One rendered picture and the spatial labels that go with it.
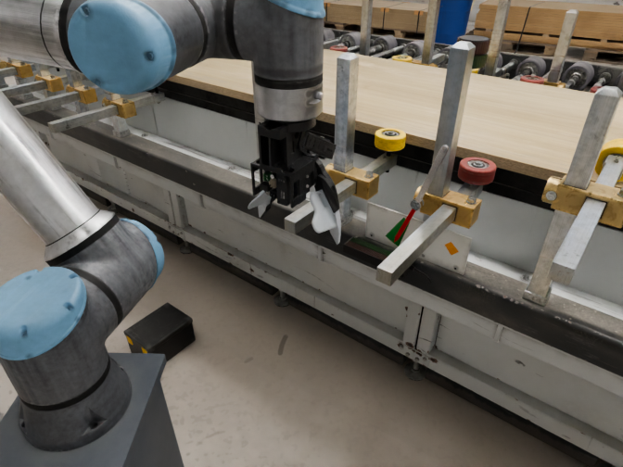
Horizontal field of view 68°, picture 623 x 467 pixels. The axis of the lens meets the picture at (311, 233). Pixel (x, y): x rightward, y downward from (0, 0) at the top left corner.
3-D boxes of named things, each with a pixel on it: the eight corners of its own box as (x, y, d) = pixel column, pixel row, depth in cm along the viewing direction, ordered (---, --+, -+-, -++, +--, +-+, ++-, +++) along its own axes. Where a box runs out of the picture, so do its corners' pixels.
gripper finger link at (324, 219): (321, 258, 69) (289, 206, 67) (340, 240, 73) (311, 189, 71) (336, 254, 66) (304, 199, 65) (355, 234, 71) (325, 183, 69)
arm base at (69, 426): (108, 453, 79) (94, 418, 73) (0, 449, 79) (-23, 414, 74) (145, 365, 95) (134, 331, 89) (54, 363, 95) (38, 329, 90)
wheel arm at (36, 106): (19, 119, 161) (15, 107, 158) (14, 117, 162) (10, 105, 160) (127, 90, 190) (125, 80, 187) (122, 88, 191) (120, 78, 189)
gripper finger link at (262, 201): (231, 216, 75) (254, 183, 69) (253, 201, 79) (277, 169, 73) (244, 230, 75) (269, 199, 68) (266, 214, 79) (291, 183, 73)
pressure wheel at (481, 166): (478, 218, 105) (489, 172, 99) (446, 208, 109) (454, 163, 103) (491, 204, 111) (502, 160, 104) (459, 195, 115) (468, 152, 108)
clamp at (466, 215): (468, 229, 97) (474, 208, 94) (411, 209, 104) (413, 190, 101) (478, 218, 101) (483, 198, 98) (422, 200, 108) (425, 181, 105)
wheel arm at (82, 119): (56, 136, 148) (51, 123, 146) (50, 133, 150) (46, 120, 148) (166, 102, 177) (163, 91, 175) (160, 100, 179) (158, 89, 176)
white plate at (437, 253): (463, 276, 103) (471, 239, 98) (363, 236, 116) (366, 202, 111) (464, 274, 103) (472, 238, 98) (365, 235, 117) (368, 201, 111)
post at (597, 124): (537, 319, 97) (621, 92, 71) (520, 311, 99) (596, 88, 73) (541, 309, 100) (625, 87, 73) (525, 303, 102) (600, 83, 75)
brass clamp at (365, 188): (366, 201, 110) (367, 183, 107) (321, 185, 117) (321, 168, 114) (379, 192, 114) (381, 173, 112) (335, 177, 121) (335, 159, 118)
